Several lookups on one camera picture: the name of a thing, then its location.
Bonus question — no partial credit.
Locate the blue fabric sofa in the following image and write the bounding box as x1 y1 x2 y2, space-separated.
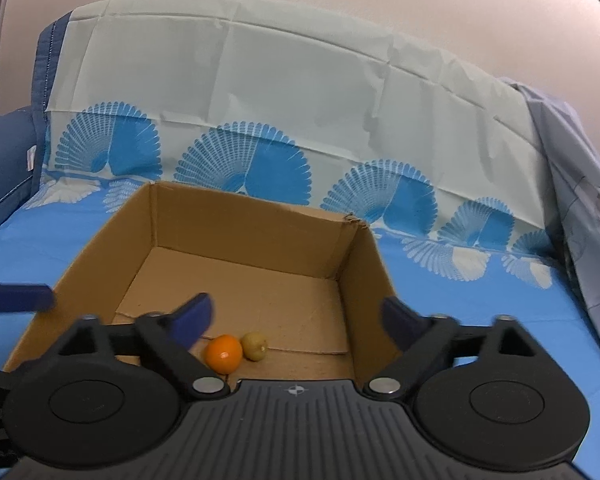
0 10 73 241

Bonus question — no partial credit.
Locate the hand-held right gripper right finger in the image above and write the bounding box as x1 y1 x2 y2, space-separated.
362 297 546 403

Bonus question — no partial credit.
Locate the mandarin orange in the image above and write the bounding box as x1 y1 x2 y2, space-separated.
203 334 244 374

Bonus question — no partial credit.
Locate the blue fan-patterned sheet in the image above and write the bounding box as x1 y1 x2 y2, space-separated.
0 0 600 480

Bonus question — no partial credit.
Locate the pale blue floral blanket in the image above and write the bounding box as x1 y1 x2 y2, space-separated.
500 77 600 376

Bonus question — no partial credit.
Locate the small tan round fruit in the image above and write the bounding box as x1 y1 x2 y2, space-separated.
241 331 269 362

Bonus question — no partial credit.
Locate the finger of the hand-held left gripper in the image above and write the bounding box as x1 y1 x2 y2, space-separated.
0 274 57 316

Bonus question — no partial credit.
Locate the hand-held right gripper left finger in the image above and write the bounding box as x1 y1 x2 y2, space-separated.
45 291 231 402

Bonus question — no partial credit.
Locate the brown cardboard box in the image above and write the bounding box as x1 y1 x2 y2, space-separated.
4 182 412 386

